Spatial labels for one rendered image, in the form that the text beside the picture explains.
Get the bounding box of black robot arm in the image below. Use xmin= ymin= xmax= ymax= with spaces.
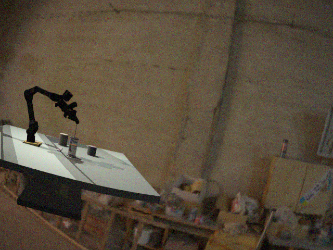
xmin=24 ymin=86 xmax=77 ymax=143

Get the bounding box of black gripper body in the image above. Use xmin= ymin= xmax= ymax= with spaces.
xmin=61 ymin=104 xmax=77 ymax=118

